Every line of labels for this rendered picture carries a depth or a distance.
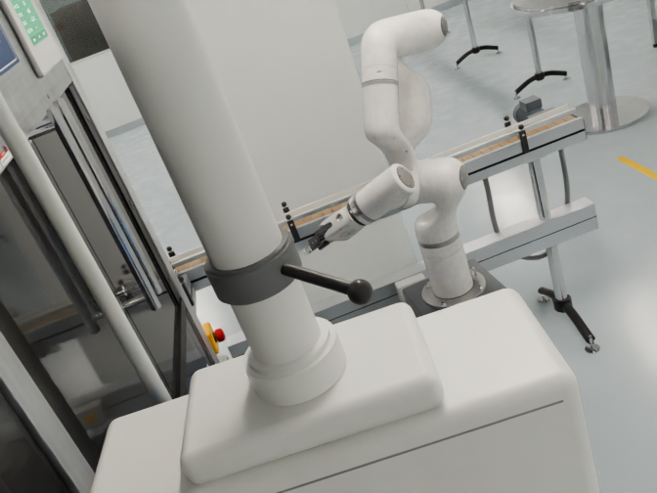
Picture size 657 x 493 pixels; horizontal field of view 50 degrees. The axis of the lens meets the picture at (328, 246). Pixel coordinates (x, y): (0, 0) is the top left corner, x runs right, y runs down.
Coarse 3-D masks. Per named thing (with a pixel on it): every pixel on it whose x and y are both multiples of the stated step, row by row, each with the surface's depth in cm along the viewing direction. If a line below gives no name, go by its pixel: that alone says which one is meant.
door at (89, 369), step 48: (0, 192) 95; (0, 240) 89; (48, 240) 105; (0, 288) 84; (48, 288) 98; (48, 336) 92; (96, 336) 110; (48, 384) 87; (96, 384) 102; (96, 432) 96
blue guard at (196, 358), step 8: (192, 328) 178; (192, 336) 174; (192, 344) 171; (200, 344) 181; (192, 352) 168; (200, 352) 177; (192, 360) 164; (200, 360) 174; (208, 360) 183; (192, 368) 161; (200, 368) 171; (192, 376) 158
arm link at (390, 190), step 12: (396, 168) 165; (372, 180) 169; (384, 180) 165; (396, 180) 163; (408, 180) 165; (360, 192) 171; (372, 192) 167; (384, 192) 165; (396, 192) 164; (408, 192) 164; (360, 204) 169; (372, 204) 168; (384, 204) 167; (396, 204) 168; (372, 216) 170
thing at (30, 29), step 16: (0, 0) 123; (16, 0) 129; (32, 0) 142; (16, 16) 126; (32, 16) 137; (16, 32) 125; (32, 32) 132; (48, 32) 144; (32, 48) 128; (48, 48) 139; (32, 64) 128; (48, 64) 135
